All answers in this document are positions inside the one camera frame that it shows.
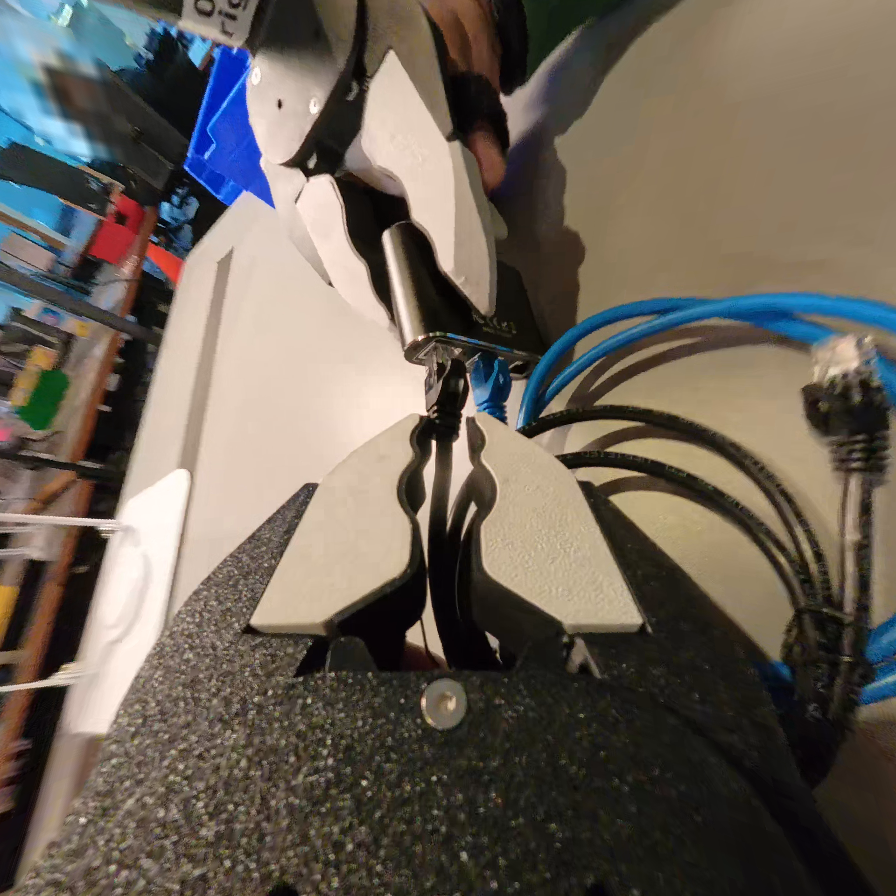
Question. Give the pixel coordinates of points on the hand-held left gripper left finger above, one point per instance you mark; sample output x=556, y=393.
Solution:
x=343, y=546

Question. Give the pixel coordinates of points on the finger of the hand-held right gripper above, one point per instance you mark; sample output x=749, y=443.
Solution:
x=427, y=161
x=329, y=231

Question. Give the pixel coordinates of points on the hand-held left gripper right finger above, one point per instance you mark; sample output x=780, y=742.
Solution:
x=553, y=553

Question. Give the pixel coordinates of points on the blue plastic bin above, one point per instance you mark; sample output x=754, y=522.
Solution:
x=224, y=140

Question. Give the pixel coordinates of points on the black ethernet switch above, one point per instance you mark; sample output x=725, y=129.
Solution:
x=434, y=301

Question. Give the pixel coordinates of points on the red plastic bin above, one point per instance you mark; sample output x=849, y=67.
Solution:
x=115, y=234

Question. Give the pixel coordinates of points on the green bin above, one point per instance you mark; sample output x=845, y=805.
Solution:
x=43, y=400

